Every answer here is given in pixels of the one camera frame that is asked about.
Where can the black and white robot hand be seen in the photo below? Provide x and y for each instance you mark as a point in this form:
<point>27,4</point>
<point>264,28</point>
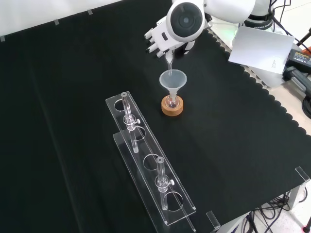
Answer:
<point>162,38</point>

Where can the clear glass weighing funnel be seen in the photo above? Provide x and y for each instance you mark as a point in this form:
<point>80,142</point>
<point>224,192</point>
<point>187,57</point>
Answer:
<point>169,58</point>

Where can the translucent plastic funnel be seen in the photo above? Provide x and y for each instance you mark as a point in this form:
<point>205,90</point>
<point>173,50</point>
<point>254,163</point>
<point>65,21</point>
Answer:
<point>178,82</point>

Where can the small round-bottom glass flask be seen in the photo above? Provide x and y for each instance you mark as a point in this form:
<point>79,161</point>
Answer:
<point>173,104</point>

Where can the clear acrylic funnel stand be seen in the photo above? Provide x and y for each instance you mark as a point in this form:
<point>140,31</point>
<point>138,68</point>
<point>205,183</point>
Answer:
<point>148,148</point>

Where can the grey tape piece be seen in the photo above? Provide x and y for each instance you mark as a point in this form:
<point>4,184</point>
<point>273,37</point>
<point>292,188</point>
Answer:
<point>90,11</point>
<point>56,22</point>
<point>2,39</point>

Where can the white paper sheet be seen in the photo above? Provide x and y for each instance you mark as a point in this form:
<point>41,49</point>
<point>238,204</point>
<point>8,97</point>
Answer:
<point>262,48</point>

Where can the black bench cloth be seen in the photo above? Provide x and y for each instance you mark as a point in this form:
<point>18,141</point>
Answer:
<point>73,97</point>

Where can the black and yellow device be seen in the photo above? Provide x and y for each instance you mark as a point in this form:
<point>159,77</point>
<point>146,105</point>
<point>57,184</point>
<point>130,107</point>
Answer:
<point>300,58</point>

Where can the black tripod leg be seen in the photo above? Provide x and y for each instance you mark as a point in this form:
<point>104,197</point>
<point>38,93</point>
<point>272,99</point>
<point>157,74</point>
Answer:
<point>303,37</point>

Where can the clear acrylic corner bracket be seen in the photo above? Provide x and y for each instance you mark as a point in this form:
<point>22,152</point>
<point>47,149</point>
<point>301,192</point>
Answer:
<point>213,219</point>
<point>302,174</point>

